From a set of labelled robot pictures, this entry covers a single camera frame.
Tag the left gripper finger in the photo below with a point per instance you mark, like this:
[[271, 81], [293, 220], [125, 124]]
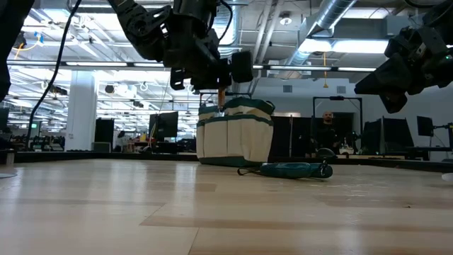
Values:
[[212, 76]]

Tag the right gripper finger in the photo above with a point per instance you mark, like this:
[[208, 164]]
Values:
[[393, 79], [394, 102]]

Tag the cream green gardening bag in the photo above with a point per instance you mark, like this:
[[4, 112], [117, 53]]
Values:
[[237, 138]]

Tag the green pruning shears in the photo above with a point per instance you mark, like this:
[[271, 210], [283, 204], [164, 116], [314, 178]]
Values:
[[286, 170]]

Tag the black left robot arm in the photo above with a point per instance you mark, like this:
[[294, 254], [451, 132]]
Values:
[[141, 25]]

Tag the small monitor on arm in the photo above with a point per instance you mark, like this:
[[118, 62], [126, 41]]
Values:
[[424, 125]]

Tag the ceiling light panel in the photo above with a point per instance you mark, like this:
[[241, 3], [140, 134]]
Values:
[[354, 46]]

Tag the black desk monitor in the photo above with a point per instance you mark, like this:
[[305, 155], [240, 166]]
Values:
[[166, 125]]

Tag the person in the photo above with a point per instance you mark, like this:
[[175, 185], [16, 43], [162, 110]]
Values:
[[327, 136]]

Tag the round ceiling sensor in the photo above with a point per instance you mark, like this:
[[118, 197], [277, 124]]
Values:
[[285, 19]]

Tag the black partition panels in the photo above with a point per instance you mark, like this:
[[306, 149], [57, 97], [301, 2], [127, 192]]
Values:
[[290, 136]]

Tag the black cabinet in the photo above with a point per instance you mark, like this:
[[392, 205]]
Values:
[[104, 131]]

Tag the white square pillar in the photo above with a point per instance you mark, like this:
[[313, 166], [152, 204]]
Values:
[[80, 113]]

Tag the white round pad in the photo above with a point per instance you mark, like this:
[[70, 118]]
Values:
[[7, 175]]

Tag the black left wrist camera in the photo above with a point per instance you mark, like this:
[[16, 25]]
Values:
[[242, 67]]

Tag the corrugated silver ventilation duct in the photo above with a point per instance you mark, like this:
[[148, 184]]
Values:
[[236, 32]]

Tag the black metal stand frame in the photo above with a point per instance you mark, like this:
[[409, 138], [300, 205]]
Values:
[[336, 98]]

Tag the smooth silver ventilation duct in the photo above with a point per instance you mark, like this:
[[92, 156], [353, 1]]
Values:
[[329, 14]]

